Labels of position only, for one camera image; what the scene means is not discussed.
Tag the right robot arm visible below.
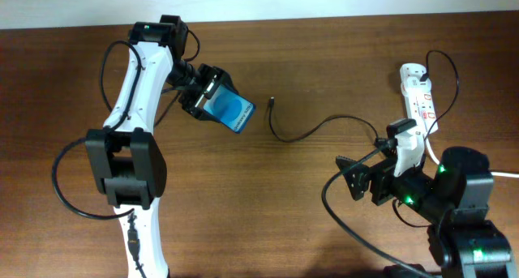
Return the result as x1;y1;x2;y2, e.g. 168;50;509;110
336;147;518;277

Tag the white power strip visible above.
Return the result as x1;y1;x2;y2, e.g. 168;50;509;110
400;63;438;134

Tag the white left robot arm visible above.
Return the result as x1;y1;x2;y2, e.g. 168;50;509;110
84;15;255;277

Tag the white power strip cord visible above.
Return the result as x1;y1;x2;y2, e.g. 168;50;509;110
421;115;519;179

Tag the black USB charging cable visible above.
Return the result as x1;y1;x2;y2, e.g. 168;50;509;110
267;49;461;143

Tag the blue Galaxy smartphone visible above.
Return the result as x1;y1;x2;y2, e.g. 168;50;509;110
203;86;255;134

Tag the white charger plug adapter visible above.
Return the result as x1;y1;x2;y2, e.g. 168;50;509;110
401;73;431;96

